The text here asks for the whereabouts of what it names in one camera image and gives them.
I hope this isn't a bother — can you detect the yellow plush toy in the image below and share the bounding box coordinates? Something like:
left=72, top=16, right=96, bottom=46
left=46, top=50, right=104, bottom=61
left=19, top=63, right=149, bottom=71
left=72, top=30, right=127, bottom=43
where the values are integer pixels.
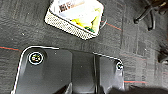
left=71, top=8, right=101, bottom=34

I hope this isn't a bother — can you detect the black office chair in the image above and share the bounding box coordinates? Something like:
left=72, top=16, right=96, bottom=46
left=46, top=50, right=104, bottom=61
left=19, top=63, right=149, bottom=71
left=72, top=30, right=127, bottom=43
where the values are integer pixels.
left=133, top=0, right=168, bottom=32

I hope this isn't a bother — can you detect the small round white ring button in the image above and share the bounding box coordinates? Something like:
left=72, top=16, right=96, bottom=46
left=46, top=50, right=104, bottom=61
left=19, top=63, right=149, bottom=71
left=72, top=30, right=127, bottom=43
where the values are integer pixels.
left=115, top=60, right=125, bottom=72

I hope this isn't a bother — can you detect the round green ring button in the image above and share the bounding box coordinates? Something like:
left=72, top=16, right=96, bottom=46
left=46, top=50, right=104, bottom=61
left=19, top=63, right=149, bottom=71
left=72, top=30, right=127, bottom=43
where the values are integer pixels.
left=28, top=51, right=45, bottom=66

